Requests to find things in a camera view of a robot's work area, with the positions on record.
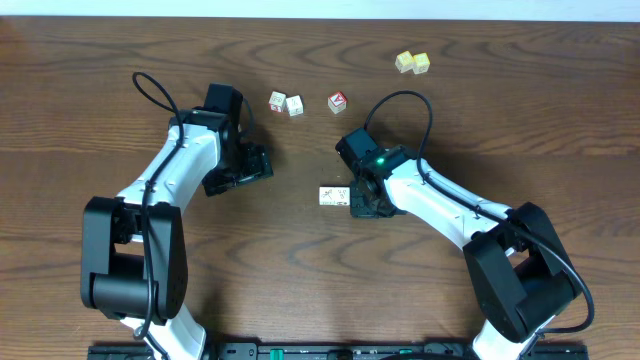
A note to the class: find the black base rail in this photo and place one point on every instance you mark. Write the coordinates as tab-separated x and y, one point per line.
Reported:
253	351

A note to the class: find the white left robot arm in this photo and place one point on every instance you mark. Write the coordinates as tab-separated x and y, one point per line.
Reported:
134	264

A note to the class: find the yellow block right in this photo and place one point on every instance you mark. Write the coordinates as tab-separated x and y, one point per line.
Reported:
421	63

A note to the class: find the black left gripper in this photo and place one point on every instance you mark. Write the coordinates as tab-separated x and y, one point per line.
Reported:
245	171

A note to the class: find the white block red bottom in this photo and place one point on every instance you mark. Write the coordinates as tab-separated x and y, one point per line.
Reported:
277	102

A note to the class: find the yellow block left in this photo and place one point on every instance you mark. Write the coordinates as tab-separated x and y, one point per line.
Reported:
404	62

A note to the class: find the white block beside red-bottom block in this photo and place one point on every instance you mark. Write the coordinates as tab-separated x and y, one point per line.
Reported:
294	105

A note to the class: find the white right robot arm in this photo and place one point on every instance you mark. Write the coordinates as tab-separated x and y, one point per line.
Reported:
521	275

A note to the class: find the red letter A block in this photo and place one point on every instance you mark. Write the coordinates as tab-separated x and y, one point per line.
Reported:
337	102

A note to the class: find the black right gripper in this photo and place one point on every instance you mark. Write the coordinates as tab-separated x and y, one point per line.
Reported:
359	209

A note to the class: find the white block green 4 side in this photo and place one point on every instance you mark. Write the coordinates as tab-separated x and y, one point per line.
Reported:
326	196

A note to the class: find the white block yellow W side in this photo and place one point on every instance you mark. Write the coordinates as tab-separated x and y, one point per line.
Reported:
342	196

